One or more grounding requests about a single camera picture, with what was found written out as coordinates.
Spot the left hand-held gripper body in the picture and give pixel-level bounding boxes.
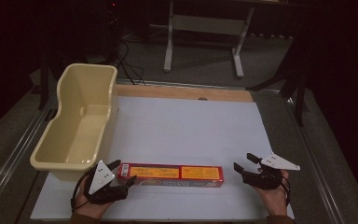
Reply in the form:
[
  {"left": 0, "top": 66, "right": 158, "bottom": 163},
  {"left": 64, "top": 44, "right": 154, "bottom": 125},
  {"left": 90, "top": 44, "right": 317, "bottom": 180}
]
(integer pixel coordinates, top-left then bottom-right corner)
[{"left": 83, "top": 160, "right": 130, "bottom": 205}]

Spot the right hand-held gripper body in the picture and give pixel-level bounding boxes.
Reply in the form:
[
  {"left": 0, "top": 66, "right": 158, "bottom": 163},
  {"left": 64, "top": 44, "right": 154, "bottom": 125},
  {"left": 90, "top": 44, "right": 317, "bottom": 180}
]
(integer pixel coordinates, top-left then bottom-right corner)
[{"left": 241, "top": 152, "right": 301, "bottom": 190}]

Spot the long red and orange box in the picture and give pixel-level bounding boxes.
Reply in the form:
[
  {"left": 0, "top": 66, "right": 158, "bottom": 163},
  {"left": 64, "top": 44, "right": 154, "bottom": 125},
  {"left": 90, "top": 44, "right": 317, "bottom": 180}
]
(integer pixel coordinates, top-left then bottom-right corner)
[{"left": 117, "top": 162, "right": 225, "bottom": 189}]

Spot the cream plastic tub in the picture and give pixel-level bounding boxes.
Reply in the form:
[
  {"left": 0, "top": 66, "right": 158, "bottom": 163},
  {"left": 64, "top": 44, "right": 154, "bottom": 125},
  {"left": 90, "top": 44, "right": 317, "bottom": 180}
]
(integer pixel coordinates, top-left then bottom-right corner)
[{"left": 29, "top": 63, "right": 119, "bottom": 182}]

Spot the person's left hand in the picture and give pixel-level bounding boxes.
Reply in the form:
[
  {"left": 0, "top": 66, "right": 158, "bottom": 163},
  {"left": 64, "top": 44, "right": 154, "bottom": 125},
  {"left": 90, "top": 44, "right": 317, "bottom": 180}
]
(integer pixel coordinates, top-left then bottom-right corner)
[{"left": 72, "top": 183, "right": 116, "bottom": 220}]

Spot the person's right hand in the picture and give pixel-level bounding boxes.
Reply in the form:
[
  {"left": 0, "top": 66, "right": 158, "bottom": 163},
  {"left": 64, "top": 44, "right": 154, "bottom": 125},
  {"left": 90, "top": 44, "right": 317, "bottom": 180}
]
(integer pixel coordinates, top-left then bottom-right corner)
[{"left": 254, "top": 169, "right": 291, "bottom": 217}]

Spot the white paper table cover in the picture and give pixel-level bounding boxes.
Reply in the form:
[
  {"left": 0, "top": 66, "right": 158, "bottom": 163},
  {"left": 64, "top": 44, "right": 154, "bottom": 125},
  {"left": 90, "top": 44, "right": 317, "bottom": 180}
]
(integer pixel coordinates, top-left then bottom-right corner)
[{"left": 30, "top": 95, "right": 296, "bottom": 222}]

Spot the black tripod stand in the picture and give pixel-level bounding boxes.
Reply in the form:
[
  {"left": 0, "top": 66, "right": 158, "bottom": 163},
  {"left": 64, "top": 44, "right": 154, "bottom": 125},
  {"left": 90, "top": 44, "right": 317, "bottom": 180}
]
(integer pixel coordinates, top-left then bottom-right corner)
[{"left": 245, "top": 36, "right": 311, "bottom": 127}]

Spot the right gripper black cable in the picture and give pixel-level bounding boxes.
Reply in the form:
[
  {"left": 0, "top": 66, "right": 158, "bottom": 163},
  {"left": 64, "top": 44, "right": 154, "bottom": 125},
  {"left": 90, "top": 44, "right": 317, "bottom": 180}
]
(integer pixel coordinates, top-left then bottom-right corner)
[{"left": 280, "top": 175, "right": 292, "bottom": 207}]

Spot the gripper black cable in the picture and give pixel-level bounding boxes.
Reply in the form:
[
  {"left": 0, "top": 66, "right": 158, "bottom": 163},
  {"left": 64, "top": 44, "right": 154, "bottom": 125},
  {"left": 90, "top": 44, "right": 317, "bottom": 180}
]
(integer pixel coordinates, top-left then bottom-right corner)
[
  {"left": 280, "top": 175, "right": 292, "bottom": 207},
  {"left": 70, "top": 169, "right": 98, "bottom": 213}
]

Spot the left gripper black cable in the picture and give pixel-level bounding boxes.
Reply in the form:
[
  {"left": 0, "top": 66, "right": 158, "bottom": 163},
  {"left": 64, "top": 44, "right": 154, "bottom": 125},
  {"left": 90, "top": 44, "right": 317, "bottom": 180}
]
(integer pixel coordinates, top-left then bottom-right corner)
[{"left": 70, "top": 169, "right": 98, "bottom": 213}]

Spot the black cable on floor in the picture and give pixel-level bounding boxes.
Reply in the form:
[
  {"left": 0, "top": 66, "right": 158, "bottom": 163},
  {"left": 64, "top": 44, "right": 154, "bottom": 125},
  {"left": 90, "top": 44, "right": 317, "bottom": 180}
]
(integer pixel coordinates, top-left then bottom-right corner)
[{"left": 115, "top": 39, "right": 147, "bottom": 86}]

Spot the white metal table frame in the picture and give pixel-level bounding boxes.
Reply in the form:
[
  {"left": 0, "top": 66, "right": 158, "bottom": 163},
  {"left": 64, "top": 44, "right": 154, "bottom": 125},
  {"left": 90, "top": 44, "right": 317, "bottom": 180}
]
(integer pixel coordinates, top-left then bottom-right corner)
[{"left": 163, "top": 0, "right": 255, "bottom": 79}]

